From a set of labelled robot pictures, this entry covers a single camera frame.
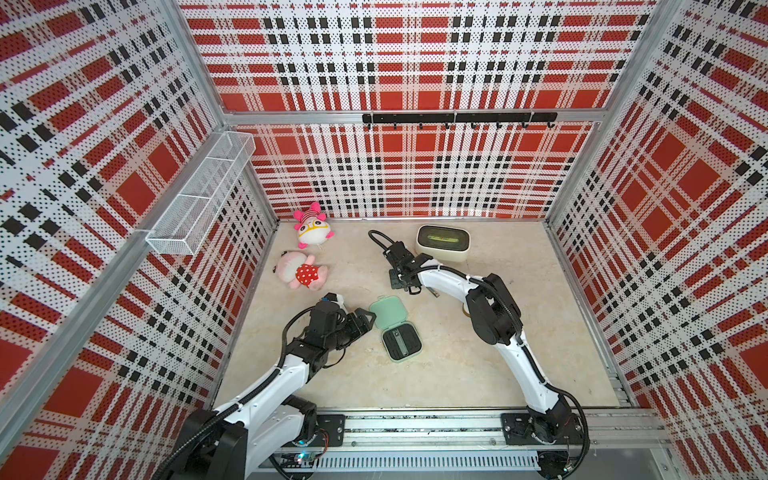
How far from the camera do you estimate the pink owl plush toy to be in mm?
1107

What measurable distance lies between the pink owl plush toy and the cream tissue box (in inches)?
14.2

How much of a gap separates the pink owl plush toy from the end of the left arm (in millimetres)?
391

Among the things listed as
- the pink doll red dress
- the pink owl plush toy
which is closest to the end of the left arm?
the pink doll red dress

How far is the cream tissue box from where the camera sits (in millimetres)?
1065

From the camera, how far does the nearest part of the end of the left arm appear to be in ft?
2.05
